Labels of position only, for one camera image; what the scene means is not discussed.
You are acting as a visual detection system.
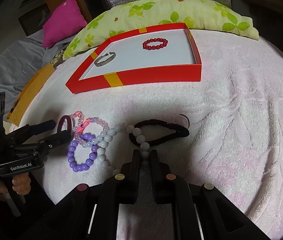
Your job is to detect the wooden chair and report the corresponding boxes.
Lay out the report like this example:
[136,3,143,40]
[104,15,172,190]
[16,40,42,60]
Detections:
[74,0,93,23]

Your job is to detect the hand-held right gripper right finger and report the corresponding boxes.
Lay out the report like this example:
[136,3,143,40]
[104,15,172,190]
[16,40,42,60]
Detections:
[149,150,273,240]

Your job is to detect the orange box lid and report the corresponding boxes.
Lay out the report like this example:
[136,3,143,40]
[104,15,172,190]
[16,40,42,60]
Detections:
[6,63,55,127]

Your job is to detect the clear round disc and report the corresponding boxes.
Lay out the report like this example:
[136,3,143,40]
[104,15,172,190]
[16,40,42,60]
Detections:
[173,114,189,127]

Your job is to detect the purple bead bracelet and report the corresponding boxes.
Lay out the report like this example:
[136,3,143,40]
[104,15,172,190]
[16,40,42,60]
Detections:
[67,133,97,172]

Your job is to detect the grey blanket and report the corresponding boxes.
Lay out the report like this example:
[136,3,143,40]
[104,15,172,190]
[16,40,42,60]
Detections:
[0,29,54,100]

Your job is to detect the patterned cloth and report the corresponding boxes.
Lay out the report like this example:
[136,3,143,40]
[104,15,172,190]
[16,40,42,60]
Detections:
[51,51,65,67]

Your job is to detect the maroon hair tie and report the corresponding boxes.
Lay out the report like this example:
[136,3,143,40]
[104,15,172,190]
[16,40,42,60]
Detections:
[57,115,72,132]

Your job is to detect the black hair tie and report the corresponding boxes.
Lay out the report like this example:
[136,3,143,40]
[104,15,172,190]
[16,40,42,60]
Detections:
[129,119,190,147]

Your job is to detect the red box tray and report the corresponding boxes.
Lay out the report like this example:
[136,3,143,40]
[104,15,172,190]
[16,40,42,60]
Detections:
[66,22,202,95]

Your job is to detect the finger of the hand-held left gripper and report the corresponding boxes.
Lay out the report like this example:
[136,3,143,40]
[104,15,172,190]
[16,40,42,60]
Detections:
[15,130,71,155]
[6,119,56,140]

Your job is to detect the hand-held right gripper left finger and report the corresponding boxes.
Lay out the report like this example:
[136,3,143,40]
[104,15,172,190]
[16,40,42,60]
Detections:
[31,149,142,240]

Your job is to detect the magenta cushion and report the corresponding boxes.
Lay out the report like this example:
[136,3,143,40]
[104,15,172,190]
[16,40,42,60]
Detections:
[42,0,88,48]

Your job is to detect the pink clear bead bracelet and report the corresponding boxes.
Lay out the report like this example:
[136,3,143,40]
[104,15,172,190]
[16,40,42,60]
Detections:
[74,117,109,148]

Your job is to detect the silver bangle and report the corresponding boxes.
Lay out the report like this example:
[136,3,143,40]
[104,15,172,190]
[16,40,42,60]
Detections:
[94,51,117,67]

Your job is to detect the white bead bracelet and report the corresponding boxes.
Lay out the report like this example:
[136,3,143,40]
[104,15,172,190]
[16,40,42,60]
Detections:
[91,122,150,177]

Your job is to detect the small pale pink bead bracelet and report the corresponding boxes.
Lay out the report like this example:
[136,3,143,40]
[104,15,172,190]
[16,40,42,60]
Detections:
[69,110,85,130]

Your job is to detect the green floral pillow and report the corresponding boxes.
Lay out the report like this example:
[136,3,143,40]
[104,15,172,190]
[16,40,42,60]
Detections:
[63,0,260,60]

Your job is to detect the person's left hand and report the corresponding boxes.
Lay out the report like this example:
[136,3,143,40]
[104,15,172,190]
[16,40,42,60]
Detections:
[0,175,31,202]

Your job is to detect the red bead bracelet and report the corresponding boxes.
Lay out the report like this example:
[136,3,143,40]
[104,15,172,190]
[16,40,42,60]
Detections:
[143,37,169,51]

